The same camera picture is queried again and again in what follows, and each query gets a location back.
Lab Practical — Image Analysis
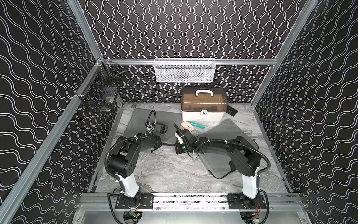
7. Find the white mesh wall basket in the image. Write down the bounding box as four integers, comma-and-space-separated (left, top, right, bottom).
153, 58, 216, 83

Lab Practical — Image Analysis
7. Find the teal flat tool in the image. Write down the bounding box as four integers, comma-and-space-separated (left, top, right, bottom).
188, 121, 206, 129

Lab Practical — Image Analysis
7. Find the pink computer mouse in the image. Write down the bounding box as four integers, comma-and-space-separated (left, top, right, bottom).
181, 121, 194, 132

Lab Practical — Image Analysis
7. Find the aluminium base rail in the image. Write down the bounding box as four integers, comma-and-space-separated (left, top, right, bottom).
79, 192, 304, 212

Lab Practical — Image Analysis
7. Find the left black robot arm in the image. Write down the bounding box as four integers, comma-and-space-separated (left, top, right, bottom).
104, 110, 167, 209

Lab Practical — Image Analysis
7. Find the grey laptop bag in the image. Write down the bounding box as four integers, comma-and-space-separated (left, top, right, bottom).
123, 108, 184, 146
196, 119, 262, 179

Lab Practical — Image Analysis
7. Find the black wire wall basket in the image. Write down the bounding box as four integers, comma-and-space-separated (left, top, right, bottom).
79, 61, 127, 114

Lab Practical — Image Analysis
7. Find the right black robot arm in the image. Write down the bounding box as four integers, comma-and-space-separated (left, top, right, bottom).
173, 124, 271, 209

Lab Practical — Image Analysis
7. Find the black flat pouch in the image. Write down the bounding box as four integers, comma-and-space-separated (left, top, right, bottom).
226, 105, 238, 117

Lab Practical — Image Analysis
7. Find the brown lid storage box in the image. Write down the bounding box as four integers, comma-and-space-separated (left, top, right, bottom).
181, 87, 228, 122

